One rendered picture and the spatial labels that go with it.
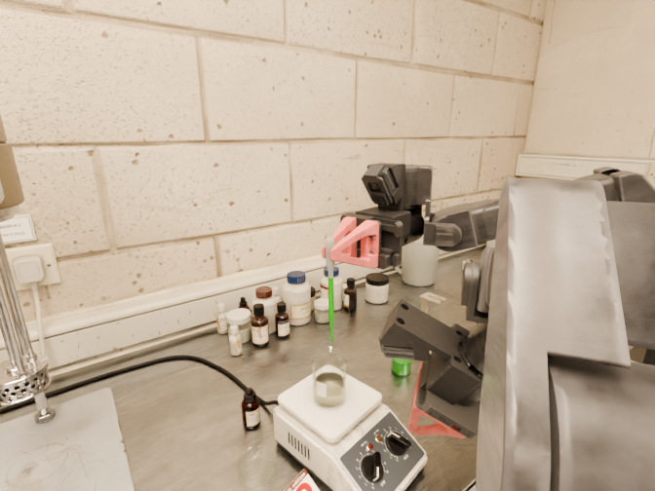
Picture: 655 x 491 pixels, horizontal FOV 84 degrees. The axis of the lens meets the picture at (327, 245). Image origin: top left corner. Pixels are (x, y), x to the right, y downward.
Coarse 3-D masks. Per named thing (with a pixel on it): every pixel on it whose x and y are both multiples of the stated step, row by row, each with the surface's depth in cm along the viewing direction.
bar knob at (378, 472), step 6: (366, 456) 49; (372, 456) 48; (378, 456) 48; (366, 462) 48; (372, 462) 48; (378, 462) 48; (366, 468) 48; (372, 468) 47; (378, 468) 47; (366, 474) 47; (372, 474) 47; (378, 474) 46; (372, 480) 47; (378, 480) 47
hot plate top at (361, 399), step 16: (304, 384) 58; (352, 384) 58; (288, 400) 55; (304, 400) 55; (352, 400) 55; (368, 400) 55; (304, 416) 52; (320, 416) 52; (336, 416) 52; (352, 416) 52; (320, 432) 49; (336, 432) 49
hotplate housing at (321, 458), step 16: (288, 416) 54; (368, 416) 54; (288, 432) 54; (304, 432) 52; (352, 432) 51; (288, 448) 55; (304, 448) 52; (320, 448) 49; (336, 448) 49; (304, 464) 53; (320, 464) 50; (336, 464) 48; (416, 464) 52; (320, 480) 51; (336, 480) 48; (352, 480) 46
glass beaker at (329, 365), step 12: (324, 348) 56; (312, 360) 53; (324, 360) 56; (336, 360) 56; (324, 372) 51; (336, 372) 51; (324, 384) 52; (336, 384) 52; (324, 396) 52; (336, 396) 52; (324, 408) 53; (336, 408) 53
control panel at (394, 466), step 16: (384, 416) 55; (368, 432) 52; (384, 432) 53; (400, 432) 54; (352, 448) 49; (384, 448) 51; (416, 448) 53; (352, 464) 48; (384, 464) 49; (400, 464) 50; (384, 480) 48; (400, 480) 49
